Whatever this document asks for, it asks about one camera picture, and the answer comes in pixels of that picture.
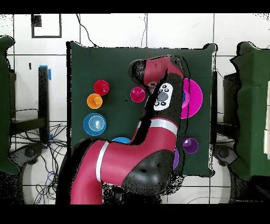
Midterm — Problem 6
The large pink plastic bowl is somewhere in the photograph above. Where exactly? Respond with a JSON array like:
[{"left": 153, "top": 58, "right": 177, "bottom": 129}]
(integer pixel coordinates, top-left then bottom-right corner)
[{"left": 180, "top": 78, "right": 204, "bottom": 119}]

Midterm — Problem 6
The magenta plastic cup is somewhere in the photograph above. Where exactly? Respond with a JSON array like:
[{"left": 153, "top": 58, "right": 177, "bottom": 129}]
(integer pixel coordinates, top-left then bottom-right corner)
[{"left": 130, "top": 87, "right": 147, "bottom": 104}]

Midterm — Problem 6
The large light blue plastic bowl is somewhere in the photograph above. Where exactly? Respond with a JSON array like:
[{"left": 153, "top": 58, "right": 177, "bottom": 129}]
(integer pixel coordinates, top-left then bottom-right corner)
[{"left": 111, "top": 137, "right": 132, "bottom": 145}]

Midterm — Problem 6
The orange plastic cup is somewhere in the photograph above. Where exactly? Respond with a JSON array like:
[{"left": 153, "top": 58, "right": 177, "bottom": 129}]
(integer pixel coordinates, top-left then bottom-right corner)
[{"left": 86, "top": 93, "right": 103, "bottom": 110}]

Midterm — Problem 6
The shallow light blue plastic bowl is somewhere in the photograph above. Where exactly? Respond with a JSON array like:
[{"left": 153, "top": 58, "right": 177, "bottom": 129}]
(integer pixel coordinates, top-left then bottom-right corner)
[{"left": 83, "top": 113, "right": 107, "bottom": 136}]

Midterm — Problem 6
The red plastic cup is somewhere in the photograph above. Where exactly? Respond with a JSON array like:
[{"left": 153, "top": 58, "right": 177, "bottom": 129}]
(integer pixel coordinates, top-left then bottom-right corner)
[{"left": 93, "top": 79, "right": 110, "bottom": 96}]

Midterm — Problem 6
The purple plastic bowl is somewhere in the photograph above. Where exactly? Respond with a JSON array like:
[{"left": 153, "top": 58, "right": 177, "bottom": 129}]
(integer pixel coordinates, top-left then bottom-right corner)
[{"left": 172, "top": 147, "right": 180, "bottom": 170}]

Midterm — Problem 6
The dark green tablecloth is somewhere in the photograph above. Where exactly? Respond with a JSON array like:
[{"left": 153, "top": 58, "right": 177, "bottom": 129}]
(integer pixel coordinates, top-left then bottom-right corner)
[{"left": 66, "top": 41, "right": 218, "bottom": 177}]

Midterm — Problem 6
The purple plastic cup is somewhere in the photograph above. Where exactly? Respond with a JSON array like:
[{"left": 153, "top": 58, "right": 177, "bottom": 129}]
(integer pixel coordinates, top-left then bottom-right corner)
[{"left": 181, "top": 137, "right": 199, "bottom": 154}]

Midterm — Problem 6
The green cloth covered side table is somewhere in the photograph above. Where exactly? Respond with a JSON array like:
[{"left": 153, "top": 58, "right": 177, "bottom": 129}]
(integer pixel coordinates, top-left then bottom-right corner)
[
  {"left": 229, "top": 41, "right": 270, "bottom": 180},
  {"left": 0, "top": 35, "right": 20, "bottom": 175}
]

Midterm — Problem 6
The tangle of floor cables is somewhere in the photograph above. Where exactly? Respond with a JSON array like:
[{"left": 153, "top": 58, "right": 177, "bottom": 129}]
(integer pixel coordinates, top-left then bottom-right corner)
[{"left": 10, "top": 123, "right": 68, "bottom": 204}]

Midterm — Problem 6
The thin black floor cable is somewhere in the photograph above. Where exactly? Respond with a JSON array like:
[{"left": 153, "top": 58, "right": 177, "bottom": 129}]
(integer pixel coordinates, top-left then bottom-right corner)
[{"left": 75, "top": 13, "right": 99, "bottom": 48}]

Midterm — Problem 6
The dark square floor frame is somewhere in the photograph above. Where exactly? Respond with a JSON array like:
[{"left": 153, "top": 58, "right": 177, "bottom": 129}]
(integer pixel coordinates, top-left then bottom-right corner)
[{"left": 31, "top": 13, "right": 62, "bottom": 39}]

